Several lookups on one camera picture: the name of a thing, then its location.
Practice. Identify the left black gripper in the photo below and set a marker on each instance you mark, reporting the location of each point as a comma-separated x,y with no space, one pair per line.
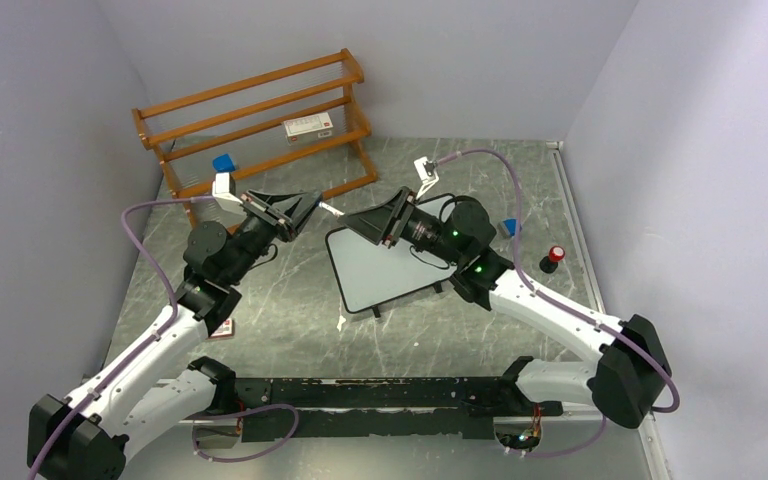
285,213

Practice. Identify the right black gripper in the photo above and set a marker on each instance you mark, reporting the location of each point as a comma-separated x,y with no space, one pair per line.
386,221

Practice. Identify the white blue marker pen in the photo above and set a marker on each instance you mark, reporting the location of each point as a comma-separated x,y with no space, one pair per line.
330,209

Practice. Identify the white whiteboard black frame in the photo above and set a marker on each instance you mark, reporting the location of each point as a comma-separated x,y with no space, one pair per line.
369,275

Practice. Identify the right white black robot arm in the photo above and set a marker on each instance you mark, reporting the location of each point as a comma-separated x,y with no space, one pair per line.
622,367

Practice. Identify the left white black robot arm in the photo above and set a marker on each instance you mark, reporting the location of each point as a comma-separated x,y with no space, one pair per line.
96,430

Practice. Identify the blue grey whiteboard eraser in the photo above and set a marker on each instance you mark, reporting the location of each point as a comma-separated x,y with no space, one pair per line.
509,227

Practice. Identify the white red box on shelf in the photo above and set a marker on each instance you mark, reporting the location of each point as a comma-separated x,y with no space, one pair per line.
308,129

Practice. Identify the blue cube on shelf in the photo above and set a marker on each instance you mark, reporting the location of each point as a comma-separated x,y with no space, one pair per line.
224,164

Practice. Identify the red white box on table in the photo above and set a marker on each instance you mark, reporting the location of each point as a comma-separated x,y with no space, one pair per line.
225,330

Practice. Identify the orange wooden shelf rack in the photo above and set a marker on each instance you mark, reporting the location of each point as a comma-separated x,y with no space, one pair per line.
244,119

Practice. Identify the red black bottle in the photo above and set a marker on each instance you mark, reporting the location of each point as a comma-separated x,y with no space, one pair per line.
550,262

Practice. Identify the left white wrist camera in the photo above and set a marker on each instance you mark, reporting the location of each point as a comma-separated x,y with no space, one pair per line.
223,192

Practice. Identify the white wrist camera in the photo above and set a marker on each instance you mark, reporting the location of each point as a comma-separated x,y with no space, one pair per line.
427,172
223,192

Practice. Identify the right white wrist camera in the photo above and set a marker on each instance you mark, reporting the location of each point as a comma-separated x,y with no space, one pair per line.
427,172

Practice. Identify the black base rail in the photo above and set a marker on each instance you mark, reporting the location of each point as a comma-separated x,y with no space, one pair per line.
344,408

